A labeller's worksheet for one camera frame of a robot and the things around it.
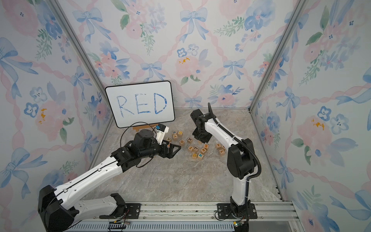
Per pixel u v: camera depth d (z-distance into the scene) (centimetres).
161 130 64
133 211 74
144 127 104
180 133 102
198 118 65
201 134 74
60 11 70
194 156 91
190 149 95
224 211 73
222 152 93
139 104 97
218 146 96
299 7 69
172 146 64
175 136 100
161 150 63
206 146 95
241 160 50
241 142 50
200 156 91
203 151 94
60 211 38
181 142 97
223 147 95
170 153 64
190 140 99
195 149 95
